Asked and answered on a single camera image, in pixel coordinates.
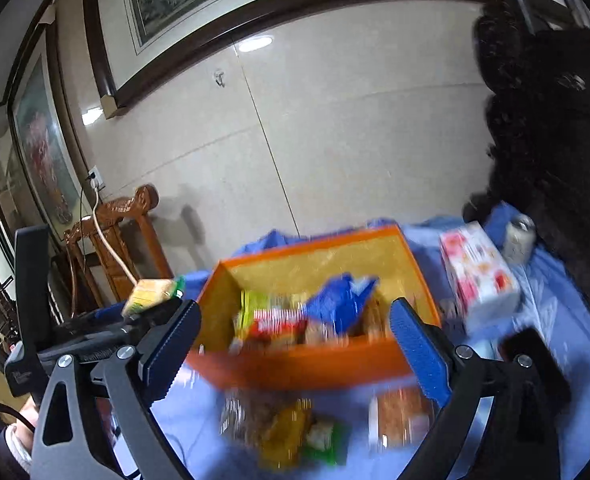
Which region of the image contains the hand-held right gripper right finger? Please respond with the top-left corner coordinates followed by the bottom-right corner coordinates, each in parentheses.
top-left (390, 297), bottom-right (562, 480)

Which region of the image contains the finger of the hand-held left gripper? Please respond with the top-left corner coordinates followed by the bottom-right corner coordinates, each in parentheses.
top-left (121, 298), bottom-right (186, 334)

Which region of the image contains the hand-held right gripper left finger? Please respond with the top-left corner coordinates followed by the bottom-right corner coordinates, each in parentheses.
top-left (29, 299), bottom-right (202, 480)

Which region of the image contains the yellow cracker packet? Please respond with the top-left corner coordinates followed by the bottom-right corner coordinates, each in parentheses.
top-left (121, 276), bottom-right (186, 317)

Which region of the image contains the red and green snack packet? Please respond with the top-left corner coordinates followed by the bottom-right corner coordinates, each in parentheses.
top-left (232, 290), bottom-right (276, 347)

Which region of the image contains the blue snack packet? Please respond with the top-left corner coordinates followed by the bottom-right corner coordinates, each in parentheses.
top-left (305, 274), bottom-right (380, 337)

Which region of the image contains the orange cardboard box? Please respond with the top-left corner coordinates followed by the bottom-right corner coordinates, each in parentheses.
top-left (185, 225), bottom-right (443, 394)

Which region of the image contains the person's left forearm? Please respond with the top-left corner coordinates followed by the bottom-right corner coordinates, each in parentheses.
top-left (2, 407), bottom-right (39, 476)

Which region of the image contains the orange brown pastry packet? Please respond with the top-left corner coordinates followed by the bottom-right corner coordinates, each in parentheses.
top-left (367, 387), bottom-right (439, 454)

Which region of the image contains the clear crinkled snack packet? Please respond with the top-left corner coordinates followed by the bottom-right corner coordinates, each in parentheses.
top-left (220, 392), bottom-right (276, 452)

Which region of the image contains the clear cookie packet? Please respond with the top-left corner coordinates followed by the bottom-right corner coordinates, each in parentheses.
top-left (305, 320), bottom-right (356, 349)

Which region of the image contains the floral tissue box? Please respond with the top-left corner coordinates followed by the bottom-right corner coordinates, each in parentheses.
top-left (439, 220), bottom-right (522, 339)

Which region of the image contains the brown wooden chair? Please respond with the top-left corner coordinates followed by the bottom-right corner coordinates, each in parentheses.
top-left (62, 184), bottom-right (176, 311)

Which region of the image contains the framed red floral painting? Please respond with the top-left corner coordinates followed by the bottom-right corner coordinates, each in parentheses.
top-left (5, 35), bottom-right (96, 241)

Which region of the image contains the blue tablecloth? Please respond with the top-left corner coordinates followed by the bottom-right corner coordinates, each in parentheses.
top-left (95, 202), bottom-right (590, 480)

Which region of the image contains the golden yellow snack packet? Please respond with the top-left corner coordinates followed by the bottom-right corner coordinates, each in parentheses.
top-left (260, 400), bottom-right (351, 471)

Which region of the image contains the small white can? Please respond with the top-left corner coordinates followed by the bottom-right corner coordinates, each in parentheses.
top-left (502, 212), bottom-right (538, 266)

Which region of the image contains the dark carved wooden bench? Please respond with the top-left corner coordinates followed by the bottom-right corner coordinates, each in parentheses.
top-left (462, 0), bottom-right (590, 311)

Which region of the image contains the white cable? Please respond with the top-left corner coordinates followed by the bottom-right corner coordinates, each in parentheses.
top-left (82, 180), bottom-right (141, 286)

